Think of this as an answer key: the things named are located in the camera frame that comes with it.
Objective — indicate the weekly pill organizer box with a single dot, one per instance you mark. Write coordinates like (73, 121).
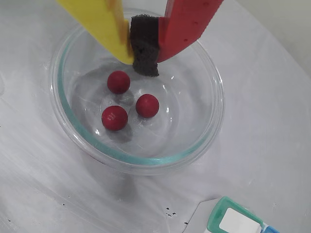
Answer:
(233, 218)

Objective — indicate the small clear glass bowl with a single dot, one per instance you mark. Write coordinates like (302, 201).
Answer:
(170, 136)

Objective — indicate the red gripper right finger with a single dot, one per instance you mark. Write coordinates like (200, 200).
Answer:
(184, 24)

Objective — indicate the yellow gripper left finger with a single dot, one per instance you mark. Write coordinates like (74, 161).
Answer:
(97, 21)

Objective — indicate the white tablecloth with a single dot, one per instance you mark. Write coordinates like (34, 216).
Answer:
(255, 121)

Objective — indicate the red ball pill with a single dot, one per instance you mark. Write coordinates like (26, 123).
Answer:
(114, 118)
(147, 105)
(118, 82)

